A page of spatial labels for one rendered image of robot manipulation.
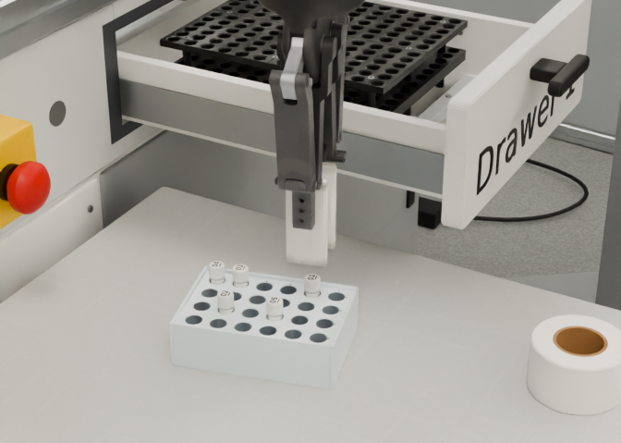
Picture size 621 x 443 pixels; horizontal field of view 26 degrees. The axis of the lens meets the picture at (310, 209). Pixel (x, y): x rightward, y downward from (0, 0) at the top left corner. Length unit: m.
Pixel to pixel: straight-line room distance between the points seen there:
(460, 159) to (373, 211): 0.75
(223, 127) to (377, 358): 0.26
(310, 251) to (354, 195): 0.72
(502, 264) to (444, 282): 1.51
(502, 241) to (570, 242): 0.14
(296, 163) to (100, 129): 0.32
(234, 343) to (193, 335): 0.03
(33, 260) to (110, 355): 0.16
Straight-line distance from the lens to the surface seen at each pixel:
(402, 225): 1.89
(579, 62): 1.15
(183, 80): 1.17
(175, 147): 1.31
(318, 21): 0.90
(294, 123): 0.90
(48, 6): 1.12
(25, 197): 1.01
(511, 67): 1.09
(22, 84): 1.10
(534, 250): 2.68
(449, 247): 2.67
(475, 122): 1.04
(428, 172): 1.07
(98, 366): 1.02
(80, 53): 1.15
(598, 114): 3.08
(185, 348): 1.00
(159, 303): 1.09
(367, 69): 1.15
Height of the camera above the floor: 1.35
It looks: 29 degrees down
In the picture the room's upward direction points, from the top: straight up
